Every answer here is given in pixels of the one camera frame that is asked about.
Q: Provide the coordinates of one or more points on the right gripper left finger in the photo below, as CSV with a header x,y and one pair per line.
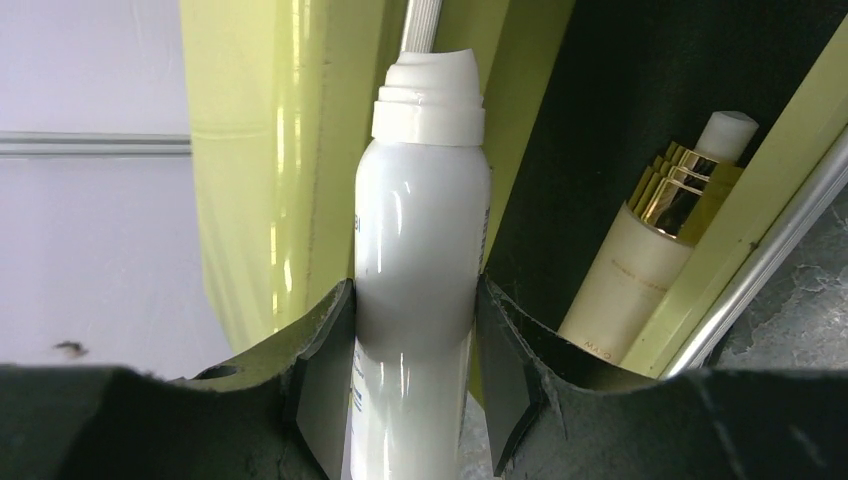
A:
x,y
276,411

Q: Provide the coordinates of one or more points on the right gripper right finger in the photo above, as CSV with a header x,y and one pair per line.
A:
x,y
555,411

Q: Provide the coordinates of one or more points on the white lotion tube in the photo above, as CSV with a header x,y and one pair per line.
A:
x,y
422,201

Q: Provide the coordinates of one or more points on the green drawer cabinet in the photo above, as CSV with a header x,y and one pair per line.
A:
x,y
578,96

